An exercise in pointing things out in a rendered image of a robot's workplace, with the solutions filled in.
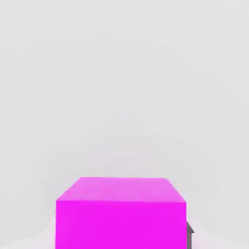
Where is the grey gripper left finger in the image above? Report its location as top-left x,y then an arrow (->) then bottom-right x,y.
25,217 -> 57,249

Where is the small magenta cube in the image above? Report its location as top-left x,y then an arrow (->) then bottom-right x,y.
55,176 -> 187,249

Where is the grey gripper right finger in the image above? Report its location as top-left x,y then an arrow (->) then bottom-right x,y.
186,218 -> 220,249

